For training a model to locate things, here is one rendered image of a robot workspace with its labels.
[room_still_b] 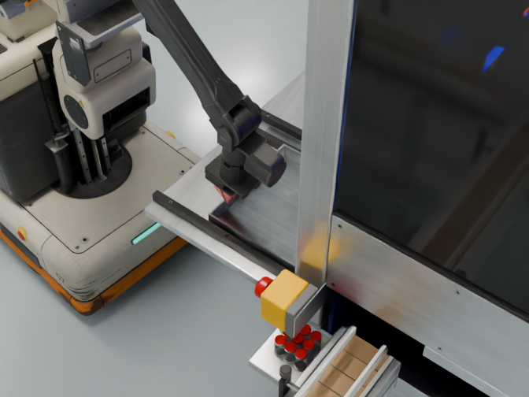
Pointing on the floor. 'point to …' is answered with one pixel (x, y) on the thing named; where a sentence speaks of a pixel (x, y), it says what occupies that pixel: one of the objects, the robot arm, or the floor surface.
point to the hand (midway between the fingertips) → (230, 199)
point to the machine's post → (323, 137)
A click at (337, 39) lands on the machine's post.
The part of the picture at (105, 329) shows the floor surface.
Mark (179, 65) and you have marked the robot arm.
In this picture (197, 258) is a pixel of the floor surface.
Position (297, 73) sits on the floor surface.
